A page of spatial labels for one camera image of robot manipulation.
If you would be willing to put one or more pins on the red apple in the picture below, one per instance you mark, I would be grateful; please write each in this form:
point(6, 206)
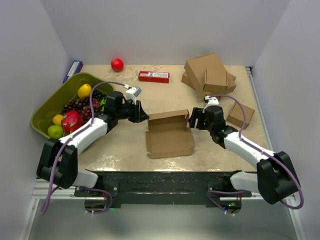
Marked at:
point(117, 65)

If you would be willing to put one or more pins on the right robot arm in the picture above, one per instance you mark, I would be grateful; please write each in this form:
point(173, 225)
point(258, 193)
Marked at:
point(275, 178)

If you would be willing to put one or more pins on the red dragon fruit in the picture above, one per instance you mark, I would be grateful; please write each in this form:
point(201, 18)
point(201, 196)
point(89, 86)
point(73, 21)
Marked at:
point(71, 121)

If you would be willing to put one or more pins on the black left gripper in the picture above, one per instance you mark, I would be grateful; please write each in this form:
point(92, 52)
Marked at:
point(143, 116)

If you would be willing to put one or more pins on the purple flat box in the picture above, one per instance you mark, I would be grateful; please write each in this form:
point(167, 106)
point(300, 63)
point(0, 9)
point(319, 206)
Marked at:
point(75, 68)

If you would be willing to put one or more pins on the lone small cardboard box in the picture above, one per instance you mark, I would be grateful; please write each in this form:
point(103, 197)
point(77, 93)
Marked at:
point(236, 116)

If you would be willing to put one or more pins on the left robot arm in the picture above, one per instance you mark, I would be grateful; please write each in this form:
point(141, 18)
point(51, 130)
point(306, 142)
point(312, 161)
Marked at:
point(58, 162)

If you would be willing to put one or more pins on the large stacked cardboard box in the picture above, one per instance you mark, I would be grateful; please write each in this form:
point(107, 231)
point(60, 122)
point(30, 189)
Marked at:
point(195, 68)

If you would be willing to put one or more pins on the green lime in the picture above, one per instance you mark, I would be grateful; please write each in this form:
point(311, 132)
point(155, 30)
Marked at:
point(55, 131)

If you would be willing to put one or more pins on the olive green plastic bin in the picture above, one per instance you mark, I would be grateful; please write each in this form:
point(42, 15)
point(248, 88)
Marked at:
point(42, 118)

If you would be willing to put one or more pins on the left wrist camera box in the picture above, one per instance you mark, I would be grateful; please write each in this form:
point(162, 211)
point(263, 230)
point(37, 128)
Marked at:
point(132, 93)

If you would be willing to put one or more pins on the red rectangular carton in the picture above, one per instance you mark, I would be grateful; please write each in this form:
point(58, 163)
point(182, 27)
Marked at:
point(154, 77)

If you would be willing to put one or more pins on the red grape bunch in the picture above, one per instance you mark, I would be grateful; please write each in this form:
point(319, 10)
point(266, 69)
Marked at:
point(85, 110)

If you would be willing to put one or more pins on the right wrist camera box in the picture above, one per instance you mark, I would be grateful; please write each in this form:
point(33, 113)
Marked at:
point(210, 101)

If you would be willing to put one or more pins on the dark purple grape bunch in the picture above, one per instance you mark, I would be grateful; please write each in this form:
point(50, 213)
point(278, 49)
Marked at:
point(76, 105)

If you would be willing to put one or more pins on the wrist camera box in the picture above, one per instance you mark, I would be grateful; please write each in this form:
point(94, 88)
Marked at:
point(210, 101)
point(132, 93)

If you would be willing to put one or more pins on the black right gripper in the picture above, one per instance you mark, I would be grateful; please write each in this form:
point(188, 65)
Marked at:
point(192, 119)

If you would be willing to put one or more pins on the top small cardboard box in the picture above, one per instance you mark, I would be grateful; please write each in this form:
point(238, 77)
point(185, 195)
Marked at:
point(218, 82)

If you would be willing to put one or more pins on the small orange fruit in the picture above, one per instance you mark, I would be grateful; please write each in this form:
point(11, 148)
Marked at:
point(57, 119)

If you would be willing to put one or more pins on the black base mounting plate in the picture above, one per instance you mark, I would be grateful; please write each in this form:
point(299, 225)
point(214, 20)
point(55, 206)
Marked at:
point(160, 188)

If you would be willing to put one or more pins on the yellow lemon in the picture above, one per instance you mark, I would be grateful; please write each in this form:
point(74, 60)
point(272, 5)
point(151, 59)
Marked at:
point(84, 91)

